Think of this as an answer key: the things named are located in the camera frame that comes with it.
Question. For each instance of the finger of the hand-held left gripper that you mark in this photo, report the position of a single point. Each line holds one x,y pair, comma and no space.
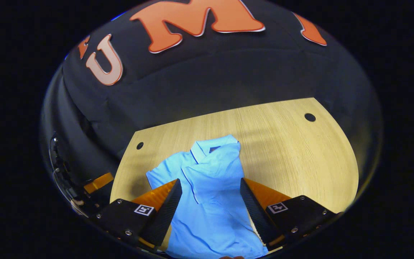
98,182

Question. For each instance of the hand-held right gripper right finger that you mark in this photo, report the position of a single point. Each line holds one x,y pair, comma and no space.
257,212

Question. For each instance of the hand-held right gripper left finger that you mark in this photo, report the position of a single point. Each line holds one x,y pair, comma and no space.
165,212

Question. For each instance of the light blue T-shirt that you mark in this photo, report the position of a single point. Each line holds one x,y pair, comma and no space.
210,201

